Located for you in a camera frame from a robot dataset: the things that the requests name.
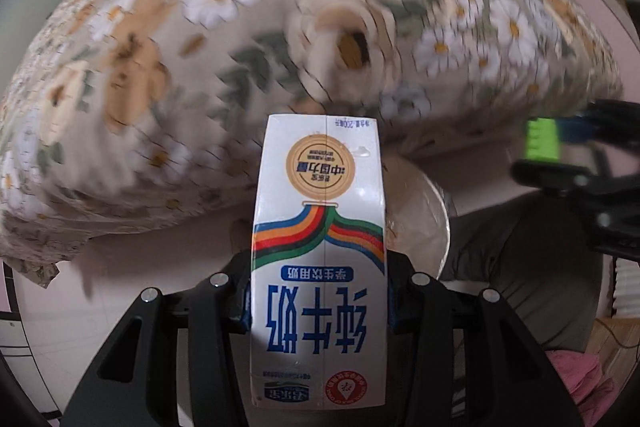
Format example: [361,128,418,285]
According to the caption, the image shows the pink cloth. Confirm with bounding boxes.
[546,350,618,427]

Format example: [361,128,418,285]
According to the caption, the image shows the person leg grey trousers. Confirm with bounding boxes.
[440,192,603,352]

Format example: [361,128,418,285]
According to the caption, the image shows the white trash bin with bag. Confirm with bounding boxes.
[382,155,450,279]

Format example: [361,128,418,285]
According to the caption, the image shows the floral bedspread bed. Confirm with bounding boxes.
[1,0,623,286]

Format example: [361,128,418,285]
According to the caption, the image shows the small green block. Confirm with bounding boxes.
[525,118,561,162]

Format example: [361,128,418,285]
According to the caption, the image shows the white blue milk carton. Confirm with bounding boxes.
[250,115,387,411]

